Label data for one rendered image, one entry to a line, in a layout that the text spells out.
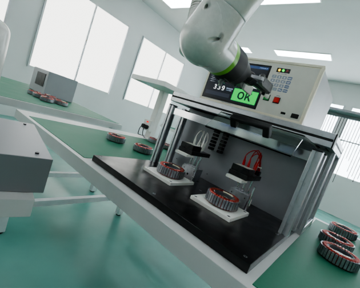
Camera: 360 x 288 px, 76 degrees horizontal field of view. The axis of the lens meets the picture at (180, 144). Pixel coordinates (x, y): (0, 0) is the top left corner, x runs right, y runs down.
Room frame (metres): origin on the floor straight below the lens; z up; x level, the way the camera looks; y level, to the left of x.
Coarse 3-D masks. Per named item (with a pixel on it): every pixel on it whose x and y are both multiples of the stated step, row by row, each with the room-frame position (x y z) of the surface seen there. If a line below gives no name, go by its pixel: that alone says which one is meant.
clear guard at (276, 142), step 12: (216, 120) 0.67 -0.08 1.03; (228, 120) 0.66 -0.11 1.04; (228, 132) 0.62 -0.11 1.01; (240, 132) 0.61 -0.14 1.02; (252, 132) 0.60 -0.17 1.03; (276, 132) 0.59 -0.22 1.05; (288, 132) 0.58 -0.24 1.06; (264, 144) 0.56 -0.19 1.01; (276, 144) 0.55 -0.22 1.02; (288, 144) 0.55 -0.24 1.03; (312, 144) 0.67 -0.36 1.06
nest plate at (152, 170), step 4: (144, 168) 0.88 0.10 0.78; (148, 168) 0.88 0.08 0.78; (152, 168) 0.90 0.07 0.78; (156, 168) 0.92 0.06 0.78; (148, 172) 0.86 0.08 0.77; (152, 172) 0.85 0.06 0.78; (156, 172) 0.86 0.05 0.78; (156, 176) 0.83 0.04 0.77; (160, 176) 0.82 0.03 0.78; (164, 176) 0.84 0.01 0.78; (164, 180) 0.81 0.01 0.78; (168, 180) 0.81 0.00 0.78; (172, 180) 0.83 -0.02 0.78; (176, 180) 0.85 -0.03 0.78; (180, 180) 0.87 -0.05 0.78; (184, 180) 0.89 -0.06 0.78; (188, 180) 0.91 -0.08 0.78; (168, 184) 0.79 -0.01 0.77; (172, 184) 0.80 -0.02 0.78; (176, 184) 0.82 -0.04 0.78; (180, 184) 0.84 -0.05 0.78; (184, 184) 0.86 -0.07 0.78; (188, 184) 0.88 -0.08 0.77; (192, 184) 0.90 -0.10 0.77
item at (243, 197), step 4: (232, 188) 0.86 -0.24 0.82; (236, 188) 0.87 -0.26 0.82; (232, 192) 0.86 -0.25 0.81; (236, 192) 0.85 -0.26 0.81; (240, 192) 0.84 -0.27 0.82; (244, 192) 0.85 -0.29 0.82; (236, 196) 0.85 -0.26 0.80; (240, 196) 0.84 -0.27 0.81; (244, 196) 0.83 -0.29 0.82; (248, 196) 0.82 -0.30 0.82; (240, 200) 0.83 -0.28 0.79; (244, 200) 0.83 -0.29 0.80; (240, 204) 0.83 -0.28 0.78; (244, 204) 0.82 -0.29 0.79; (244, 208) 0.83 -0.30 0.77
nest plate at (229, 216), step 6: (192, 198) 0.73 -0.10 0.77; (198, 198) 0.72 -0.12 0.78; (204, 198) 0.75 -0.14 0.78; (204, 204) 0.70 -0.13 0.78; (210, 204) 0.71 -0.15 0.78; (210, 210) 0.68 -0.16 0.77; (216, 210) 0.67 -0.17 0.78; (222, 210) 0.69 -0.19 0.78; (240, 210) 0.75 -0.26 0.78; (222, 216) 0.66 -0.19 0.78; (228, 216) 0.66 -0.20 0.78; (234, 216) 0.68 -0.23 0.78; (240, 216) 0.70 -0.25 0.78; (246, 216) 0.75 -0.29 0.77
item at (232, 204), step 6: (210, 192) 0.72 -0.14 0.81; (216, 192) 0.77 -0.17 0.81; (222, 192) 0.78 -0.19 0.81; (228, 192) 0.79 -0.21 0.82; (210, 198) 0.71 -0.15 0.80; (216, 198) 0.70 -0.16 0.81; (222, 198) 0.70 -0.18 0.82; (228, 198) 0.71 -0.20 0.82; (234, 198) 0.74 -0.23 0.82; (216, 204) 0.70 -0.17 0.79; (222, 204) 0.69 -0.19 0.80; (228, 204) 0.70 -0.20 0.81; (234, 204) 0.70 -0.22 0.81; (228, 210) 0.70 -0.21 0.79; (234, 210) 0.71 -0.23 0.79
